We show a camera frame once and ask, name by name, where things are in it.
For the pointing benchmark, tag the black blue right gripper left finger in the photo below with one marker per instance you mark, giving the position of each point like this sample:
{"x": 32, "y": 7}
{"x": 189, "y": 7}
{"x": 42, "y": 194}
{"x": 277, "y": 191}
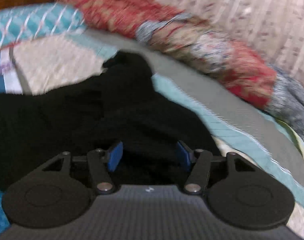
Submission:
{"x": 62, "y": 189}

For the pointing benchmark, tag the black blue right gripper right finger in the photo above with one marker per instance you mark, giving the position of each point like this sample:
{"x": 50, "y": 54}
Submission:
{"x": 235, "y": 190}

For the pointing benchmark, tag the black pant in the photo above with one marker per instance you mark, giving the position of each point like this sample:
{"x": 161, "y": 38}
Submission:
{"x": 119, "y": 105}

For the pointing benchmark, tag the patterned bedsheet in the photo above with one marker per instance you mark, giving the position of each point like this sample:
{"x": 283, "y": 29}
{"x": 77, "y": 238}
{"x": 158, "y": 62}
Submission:
{"x": 54, "y": 61}

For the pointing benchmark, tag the beige floral curtain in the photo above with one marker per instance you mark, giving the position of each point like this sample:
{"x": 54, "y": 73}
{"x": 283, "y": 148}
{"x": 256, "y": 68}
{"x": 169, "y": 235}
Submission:
{"x": 274, "y": 28}

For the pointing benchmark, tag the red patchwork quilt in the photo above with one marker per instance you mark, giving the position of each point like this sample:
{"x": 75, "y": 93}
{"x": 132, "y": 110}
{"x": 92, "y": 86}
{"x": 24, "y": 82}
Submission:
{"x": 205, "y": 47}

